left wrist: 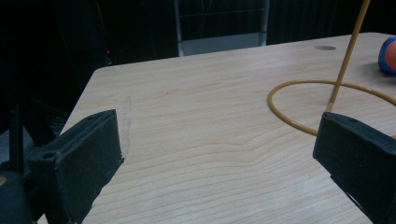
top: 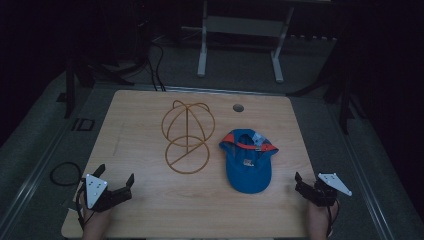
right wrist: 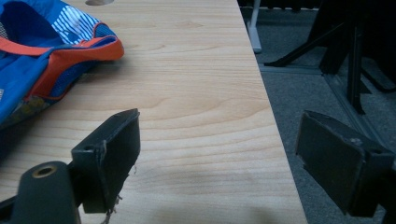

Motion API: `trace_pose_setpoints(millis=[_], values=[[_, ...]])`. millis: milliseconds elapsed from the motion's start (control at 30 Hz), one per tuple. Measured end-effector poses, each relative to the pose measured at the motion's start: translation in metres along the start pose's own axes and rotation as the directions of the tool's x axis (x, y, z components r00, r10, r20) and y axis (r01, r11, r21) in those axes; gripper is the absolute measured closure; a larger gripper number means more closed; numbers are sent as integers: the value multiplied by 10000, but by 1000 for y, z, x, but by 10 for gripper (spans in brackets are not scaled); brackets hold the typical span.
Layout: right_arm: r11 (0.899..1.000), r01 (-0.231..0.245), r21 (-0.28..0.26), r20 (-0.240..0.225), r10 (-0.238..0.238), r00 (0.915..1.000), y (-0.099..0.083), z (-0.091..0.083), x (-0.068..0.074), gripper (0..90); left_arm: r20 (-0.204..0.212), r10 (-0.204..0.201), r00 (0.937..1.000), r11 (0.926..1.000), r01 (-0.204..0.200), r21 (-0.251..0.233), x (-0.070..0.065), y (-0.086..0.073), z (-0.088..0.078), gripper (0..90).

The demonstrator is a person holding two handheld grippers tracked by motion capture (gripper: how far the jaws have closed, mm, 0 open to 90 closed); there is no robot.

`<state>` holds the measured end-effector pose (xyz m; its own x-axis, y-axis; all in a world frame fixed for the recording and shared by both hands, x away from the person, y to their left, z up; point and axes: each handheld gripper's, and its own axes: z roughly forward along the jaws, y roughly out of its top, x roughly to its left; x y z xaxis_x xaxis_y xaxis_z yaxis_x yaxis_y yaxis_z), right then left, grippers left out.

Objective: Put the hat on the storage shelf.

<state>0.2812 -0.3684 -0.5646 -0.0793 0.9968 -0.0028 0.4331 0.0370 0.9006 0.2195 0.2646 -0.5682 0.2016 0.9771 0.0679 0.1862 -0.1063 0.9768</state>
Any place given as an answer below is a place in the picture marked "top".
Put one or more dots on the white metal desk frame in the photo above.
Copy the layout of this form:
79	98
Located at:
245	26

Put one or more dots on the metal floor rail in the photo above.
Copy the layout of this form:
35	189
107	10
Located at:
368	186
36	173

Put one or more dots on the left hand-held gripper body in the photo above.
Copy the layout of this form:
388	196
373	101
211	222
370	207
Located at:
95	190

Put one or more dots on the blue cap with orange band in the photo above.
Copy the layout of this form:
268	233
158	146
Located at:
248	173

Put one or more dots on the black rectangular floor frame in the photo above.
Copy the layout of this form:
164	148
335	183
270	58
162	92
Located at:
76	124

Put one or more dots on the dark metal stand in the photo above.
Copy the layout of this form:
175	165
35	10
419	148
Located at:
345	110
69	96

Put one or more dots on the grey round table grommet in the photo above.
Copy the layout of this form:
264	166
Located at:
238	108

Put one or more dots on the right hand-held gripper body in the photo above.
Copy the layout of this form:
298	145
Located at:
325	195

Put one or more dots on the person's right hand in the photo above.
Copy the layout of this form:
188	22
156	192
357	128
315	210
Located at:
320	216

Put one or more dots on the person's left hand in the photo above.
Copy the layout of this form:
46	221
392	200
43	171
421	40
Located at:
96	220

